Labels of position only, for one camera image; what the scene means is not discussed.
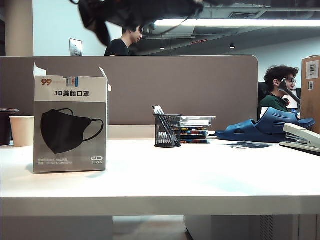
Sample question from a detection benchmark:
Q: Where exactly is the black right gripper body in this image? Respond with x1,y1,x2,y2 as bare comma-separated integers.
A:
77,0,112,47

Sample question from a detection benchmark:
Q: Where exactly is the white mask box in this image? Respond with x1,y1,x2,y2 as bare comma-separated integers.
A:
32,62,113,174

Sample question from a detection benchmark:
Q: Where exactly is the colourful flat box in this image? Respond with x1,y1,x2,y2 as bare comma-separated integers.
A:
179,126,210,133
179,137,210,145
179,131,210,139

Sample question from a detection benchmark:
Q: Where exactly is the brown cardboard box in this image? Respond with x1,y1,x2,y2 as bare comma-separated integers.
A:
300,55,320,135

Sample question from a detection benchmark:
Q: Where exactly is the standing person black shirt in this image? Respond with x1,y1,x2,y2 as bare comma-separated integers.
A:
104,24,144,57

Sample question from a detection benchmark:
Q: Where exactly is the brown desk partition panel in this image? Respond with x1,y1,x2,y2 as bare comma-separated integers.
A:
0,54,259,126

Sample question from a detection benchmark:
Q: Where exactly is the white capped pen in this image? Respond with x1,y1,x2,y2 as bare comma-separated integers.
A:
151,105,176,146

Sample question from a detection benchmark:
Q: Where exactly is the black mesh pen holder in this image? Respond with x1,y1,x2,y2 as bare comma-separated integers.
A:
155,105,180,146
152,114,183,148

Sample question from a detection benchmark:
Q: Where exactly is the beige paper cup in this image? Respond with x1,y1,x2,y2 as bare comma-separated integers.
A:
9,116,35,148

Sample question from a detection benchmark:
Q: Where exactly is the dark cup with foil lid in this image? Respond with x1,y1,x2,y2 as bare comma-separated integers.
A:
0,108,20,146

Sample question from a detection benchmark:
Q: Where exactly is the long ceiling light strip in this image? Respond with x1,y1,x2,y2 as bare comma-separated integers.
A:
152,18,320,28

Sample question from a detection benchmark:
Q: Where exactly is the white flat plastic case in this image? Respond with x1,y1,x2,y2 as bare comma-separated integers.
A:
179,115,217,127

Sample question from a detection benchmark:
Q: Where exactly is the black office chair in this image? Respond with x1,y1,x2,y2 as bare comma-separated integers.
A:
257,81,270,121

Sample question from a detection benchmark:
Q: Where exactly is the blue foam slipper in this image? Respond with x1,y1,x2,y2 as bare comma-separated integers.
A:
254,107,317,137
214,118,287,144

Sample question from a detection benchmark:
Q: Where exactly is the seated curly-haired person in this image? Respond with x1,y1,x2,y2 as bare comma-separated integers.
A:
259,65,300,115

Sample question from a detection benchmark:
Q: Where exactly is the grey white stapler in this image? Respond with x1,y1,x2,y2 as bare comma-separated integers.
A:
278,122,320,156

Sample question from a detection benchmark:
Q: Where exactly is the silver wall switch plate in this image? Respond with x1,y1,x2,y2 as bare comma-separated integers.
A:
69,38,84,57

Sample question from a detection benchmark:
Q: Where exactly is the grey metal handle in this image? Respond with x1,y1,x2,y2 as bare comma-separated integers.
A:
278,77,302,106

